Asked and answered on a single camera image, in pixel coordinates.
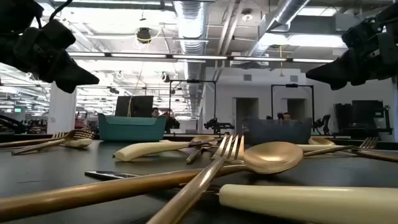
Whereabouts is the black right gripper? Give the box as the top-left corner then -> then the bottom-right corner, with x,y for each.
306,43 -> 398,91

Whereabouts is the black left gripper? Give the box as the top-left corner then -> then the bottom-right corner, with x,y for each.
0,34 -> 100,94

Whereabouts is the gold spoon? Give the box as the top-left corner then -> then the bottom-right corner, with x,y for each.
0,141 -> 305,223
62,138 -> 93,149
308,137 -> 398,163
190,135 -> 216,144

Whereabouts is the white pillar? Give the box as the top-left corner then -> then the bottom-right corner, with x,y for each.
46,81 -> 78,135

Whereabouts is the red background object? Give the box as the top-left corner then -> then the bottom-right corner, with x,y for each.
74,111 -> 88,130

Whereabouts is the black equipment rack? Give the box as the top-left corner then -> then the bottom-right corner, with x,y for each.
334,99 -> 393,138

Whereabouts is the black monitor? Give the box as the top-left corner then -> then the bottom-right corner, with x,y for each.
114,95 -> 154,118

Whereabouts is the dark grey plastic bin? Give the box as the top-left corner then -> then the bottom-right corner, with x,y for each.
243,116 -> 313,146

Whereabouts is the teal plastic bin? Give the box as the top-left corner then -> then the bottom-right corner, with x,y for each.
98,113 -> 168,142

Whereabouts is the black round ceiling device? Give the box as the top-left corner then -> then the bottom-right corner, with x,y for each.
136,27 -> 152,44

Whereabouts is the round ceiling fixture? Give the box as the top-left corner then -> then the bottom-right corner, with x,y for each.
241,8 -> 254,22

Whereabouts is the black gantry frame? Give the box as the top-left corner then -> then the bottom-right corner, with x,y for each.
271,83 -> 315,131
169,79 -> 218,135

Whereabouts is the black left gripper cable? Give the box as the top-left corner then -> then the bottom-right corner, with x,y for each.
48,0 -> 74,23

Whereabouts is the black table border frame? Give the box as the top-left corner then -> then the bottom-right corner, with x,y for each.
0,133 -> 398,151

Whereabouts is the silver ventilation duct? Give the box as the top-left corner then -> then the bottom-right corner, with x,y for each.
172,0 -> 209,121
248,0 -> 312,57

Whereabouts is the long ceiling light rail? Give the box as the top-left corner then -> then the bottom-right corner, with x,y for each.
68,52 -> 335,64

